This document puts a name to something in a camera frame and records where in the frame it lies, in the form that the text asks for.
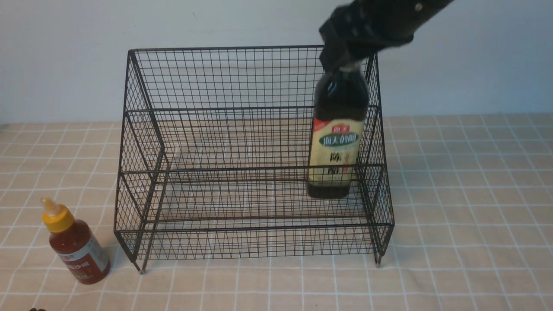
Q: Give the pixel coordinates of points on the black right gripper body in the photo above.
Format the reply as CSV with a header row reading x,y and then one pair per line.
x,y
357,31

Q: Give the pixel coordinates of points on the dark vinegar bottle gold cap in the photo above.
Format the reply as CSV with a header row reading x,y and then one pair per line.
x,y
340,109

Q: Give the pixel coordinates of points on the red sauce bottle yellow cap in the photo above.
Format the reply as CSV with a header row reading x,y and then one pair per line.
x,y
74,243

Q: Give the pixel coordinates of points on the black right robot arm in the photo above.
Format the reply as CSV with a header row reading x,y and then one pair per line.
x,y
421,10

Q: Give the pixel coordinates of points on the checkered beige tablecloth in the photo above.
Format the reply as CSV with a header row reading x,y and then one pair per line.
x,y
472,197

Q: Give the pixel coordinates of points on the black wire mesh shelf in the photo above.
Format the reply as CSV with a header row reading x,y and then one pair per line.
x,y
214,156

